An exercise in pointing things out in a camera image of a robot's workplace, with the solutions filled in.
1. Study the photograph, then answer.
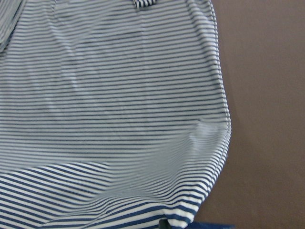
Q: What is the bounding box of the striped polo shirt white collar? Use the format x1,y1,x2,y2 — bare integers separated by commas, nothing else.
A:
0,0,231,229

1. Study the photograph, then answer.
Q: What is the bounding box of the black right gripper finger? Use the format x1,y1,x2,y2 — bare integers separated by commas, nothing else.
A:
158,219,169,229

